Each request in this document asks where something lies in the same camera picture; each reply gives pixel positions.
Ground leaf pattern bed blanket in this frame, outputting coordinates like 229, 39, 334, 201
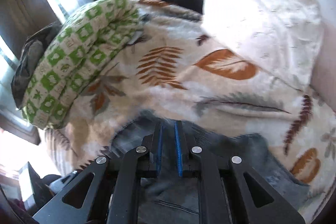
45, 0, 335, 223

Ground dark camouflage cloth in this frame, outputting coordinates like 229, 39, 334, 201
11, 22, 62, 109

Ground grey denim jeans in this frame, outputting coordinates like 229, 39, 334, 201
107, 112, 307, 223

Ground green white patterned quilt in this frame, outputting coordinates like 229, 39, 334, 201
22, 0, 140, 129

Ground white patterned pillow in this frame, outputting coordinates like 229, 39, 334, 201
202, 0, 324, 90

